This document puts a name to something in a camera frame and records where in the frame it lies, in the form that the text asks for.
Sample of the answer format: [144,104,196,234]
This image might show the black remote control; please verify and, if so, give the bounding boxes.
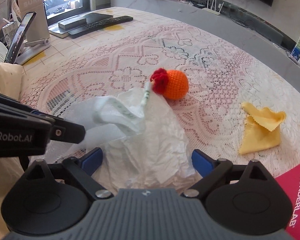
[68,16,134,38]

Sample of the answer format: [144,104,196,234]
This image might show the orange crochet ball toy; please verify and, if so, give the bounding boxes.
[150,68,189,100]

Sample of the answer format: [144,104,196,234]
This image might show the white wifi router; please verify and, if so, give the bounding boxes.
[203,0,224,15]

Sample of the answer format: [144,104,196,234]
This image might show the black notebook stack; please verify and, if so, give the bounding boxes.
[49,12,113,38]

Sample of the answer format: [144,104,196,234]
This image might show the white tissue paper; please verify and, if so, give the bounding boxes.
[92,92,198,193]

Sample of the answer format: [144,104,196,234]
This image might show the pink Wonderlab box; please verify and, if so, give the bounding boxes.
[276,164,300,239]

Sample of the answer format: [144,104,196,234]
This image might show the beige water bottle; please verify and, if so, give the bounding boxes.
[17,0,50,42]

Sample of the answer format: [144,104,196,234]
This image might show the phone on stand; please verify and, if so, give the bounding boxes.
[4,12,51,65]

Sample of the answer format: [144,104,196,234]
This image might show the lace tablecloth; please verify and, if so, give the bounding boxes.
[20,8,300,193]

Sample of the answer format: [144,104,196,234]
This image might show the yellow cloth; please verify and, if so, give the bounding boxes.
[238,102,286,155]

